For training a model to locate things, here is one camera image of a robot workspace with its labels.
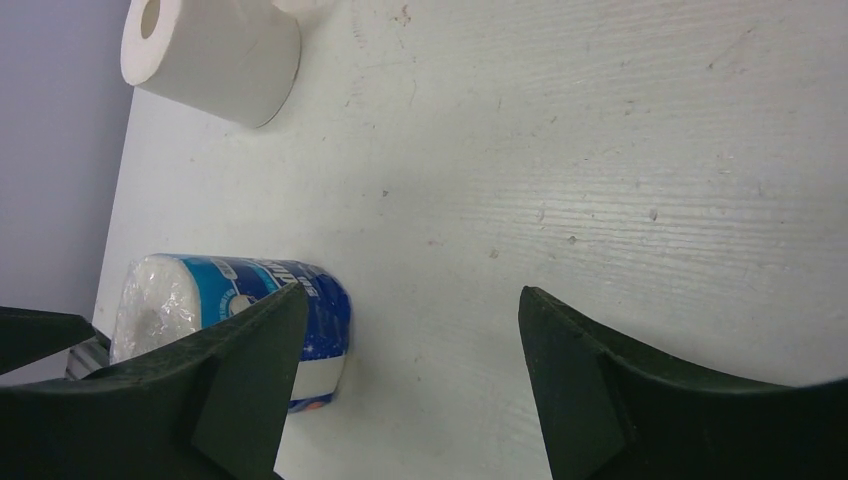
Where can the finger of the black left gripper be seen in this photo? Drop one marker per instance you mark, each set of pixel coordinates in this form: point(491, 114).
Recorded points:
point(28, 336)

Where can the white paper roll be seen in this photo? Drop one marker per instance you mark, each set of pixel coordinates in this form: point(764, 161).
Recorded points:
point(236, 60)

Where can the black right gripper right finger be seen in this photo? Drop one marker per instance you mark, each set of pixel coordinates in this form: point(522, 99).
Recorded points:
point(613, 407)

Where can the blue roll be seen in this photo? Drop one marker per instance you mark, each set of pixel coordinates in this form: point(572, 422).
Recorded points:
point(169, 296)

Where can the aluminium rail frame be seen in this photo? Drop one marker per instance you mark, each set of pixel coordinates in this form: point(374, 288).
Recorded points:
point(88, 356)

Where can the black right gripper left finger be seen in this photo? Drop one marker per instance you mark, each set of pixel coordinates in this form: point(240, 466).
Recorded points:
point(211, 405)

